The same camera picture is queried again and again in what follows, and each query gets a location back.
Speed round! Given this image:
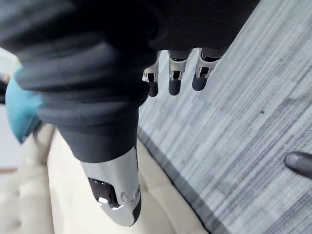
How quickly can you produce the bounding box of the dark robot foot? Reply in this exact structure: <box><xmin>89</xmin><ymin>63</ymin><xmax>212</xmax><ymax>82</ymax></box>
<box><xmin>284</xmin><ymin>151</ymin><xmax>312</xmax><ymax>176</ymax></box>

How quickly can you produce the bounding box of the teal cushion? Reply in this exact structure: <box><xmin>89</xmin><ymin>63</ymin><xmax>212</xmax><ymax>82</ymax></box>
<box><xmin>4</xmin><ymin>66</ymin><xmax>44</xmax><ymax>144</ymax></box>

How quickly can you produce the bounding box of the cream leather sofa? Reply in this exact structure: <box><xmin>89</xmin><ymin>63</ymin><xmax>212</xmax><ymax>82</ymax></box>
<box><xmin>0</xmin><ymin>124</ymin><xmax>210</xmax><ymax>234</ymax></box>

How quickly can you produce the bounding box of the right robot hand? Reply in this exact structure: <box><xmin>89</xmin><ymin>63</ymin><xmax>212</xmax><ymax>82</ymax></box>
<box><xmin>0</xmin><ymin>0</ymin><xmax>261</xmax><ymax>227</ymax></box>

